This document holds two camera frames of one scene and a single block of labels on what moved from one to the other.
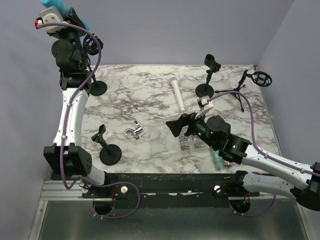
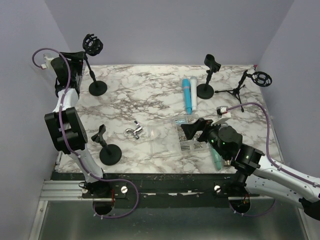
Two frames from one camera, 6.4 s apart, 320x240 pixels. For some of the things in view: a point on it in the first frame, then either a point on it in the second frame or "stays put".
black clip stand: (110, 154) stays put
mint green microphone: (218, 162) stays put
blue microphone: (59, 4) to (187, 92)
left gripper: (71, 19) to (76, 60)
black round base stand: (207, 89) stays put
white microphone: (174, 81) to (194, 81)
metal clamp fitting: (137, 130) stays put
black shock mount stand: (91, 45) stays put
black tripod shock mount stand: (259, 78) stays put
